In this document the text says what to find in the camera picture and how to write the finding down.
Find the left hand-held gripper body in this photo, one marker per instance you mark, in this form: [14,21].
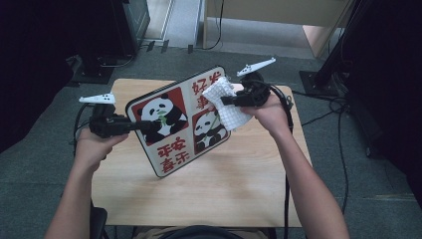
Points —
[106,124]

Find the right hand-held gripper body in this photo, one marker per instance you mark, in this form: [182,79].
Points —
[253,94]

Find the white waffle knit cloth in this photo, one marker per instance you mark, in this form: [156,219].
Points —
[232,118]

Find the panda print rectangular tray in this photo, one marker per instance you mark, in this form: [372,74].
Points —
[172,146]

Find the person's left hand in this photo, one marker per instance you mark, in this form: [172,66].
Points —
[91,147]

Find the person's right hand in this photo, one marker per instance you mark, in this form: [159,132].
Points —
[273,116]

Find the black metal stand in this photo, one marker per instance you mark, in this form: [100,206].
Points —
[326,71]

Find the beige wooden furniture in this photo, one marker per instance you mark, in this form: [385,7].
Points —
[265,10]

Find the black equipment cabinet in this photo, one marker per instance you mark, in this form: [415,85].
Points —
[109,30]

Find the person's dark shirt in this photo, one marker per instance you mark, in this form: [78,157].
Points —
[199,230]

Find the small black floor bracket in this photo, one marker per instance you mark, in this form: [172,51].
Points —
[150,46]
[190,48]
[165,46]

